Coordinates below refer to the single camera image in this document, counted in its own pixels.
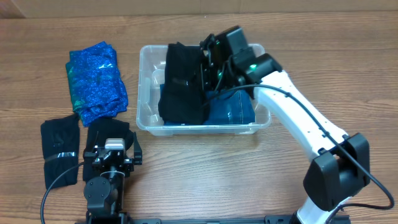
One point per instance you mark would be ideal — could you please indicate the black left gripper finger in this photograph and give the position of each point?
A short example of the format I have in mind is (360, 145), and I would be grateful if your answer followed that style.
(137, 151)
(94, 143)

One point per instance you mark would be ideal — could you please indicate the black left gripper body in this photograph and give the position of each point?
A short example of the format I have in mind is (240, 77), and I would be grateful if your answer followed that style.
(132, 156)

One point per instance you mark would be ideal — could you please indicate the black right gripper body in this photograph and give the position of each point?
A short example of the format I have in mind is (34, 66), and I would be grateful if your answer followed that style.
(206, 71)

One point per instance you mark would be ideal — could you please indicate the black cloth with tape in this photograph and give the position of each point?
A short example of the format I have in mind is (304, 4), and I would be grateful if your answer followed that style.
(107, 128)

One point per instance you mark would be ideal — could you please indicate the blue sparkly cloth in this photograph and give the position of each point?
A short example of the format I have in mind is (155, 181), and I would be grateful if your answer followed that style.
(95, 84)

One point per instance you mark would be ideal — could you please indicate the dark blue denim cloth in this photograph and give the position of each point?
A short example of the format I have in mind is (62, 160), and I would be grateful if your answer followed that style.
(230, 109)

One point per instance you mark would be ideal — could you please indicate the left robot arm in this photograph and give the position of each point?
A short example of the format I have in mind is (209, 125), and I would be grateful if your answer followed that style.
(105, 193)

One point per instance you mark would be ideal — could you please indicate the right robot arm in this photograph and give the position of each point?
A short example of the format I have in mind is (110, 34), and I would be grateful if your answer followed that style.
(339, 163)

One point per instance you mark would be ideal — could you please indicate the clear plastic storage bin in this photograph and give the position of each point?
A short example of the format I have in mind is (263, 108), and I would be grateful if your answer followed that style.
(152, 63)

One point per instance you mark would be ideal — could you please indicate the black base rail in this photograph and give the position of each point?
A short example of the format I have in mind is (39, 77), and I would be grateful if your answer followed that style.
(268, 219)

